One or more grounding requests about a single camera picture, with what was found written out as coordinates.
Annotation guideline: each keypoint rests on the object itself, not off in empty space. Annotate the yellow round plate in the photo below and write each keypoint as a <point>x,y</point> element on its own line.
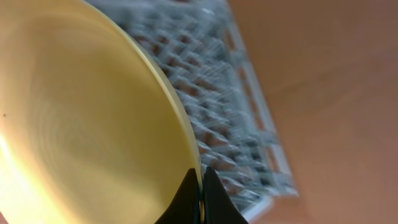
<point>91,129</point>

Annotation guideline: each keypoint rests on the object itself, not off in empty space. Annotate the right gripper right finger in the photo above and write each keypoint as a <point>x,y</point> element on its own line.
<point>218,207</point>

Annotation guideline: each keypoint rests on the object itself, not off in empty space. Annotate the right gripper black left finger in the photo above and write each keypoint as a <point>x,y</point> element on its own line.
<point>185,206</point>

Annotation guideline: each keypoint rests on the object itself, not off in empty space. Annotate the grey plastic dishwasher rack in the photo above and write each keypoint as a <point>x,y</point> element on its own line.
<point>198,46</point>

